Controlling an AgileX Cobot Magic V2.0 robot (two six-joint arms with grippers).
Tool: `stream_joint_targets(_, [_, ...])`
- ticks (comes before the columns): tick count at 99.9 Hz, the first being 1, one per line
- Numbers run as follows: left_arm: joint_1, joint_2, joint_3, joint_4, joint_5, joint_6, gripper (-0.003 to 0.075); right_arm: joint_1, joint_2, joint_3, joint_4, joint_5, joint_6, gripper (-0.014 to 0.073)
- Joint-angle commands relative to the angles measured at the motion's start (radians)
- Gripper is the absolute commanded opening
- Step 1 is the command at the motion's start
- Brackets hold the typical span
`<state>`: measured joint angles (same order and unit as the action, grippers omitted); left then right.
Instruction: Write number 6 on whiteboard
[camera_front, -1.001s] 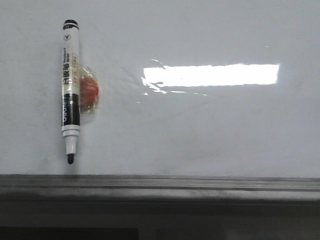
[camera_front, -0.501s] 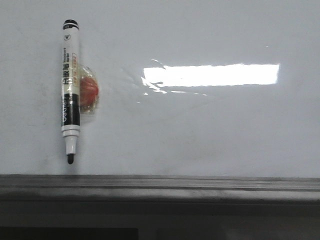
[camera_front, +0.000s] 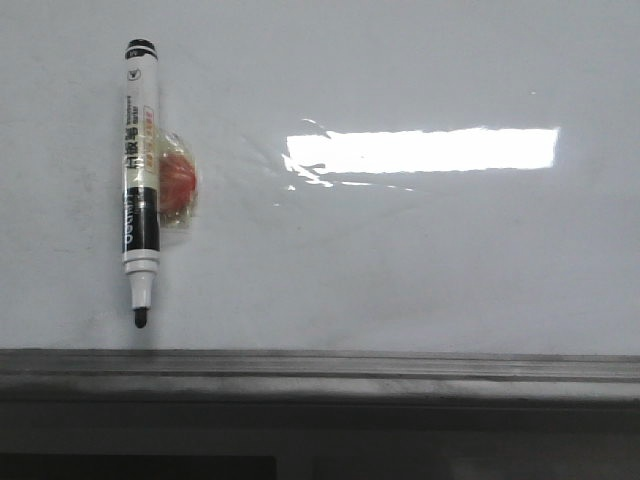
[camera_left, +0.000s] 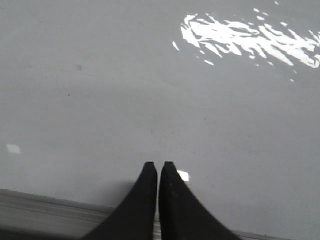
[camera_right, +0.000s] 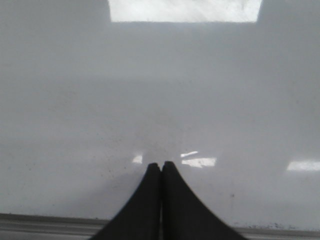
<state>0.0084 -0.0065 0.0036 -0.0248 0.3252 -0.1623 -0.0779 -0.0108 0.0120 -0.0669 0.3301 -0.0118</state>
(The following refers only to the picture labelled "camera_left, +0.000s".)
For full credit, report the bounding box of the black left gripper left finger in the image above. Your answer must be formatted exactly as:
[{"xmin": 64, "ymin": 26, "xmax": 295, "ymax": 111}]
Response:
[{"xmin": 82, "ymin": 162, "xmax": 158, "ymax": 240}]

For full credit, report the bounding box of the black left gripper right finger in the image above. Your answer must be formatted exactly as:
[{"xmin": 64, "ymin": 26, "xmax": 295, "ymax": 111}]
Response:
[{"xmin": 159, "ymin": 161, "xmax": 239, "ymax": 240}]

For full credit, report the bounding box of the white whiteboard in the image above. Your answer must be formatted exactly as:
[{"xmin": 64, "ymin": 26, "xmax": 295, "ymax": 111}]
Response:
[{"xmin": 0, "ymin": 0, "xmax": 320, "ymax": 240}]

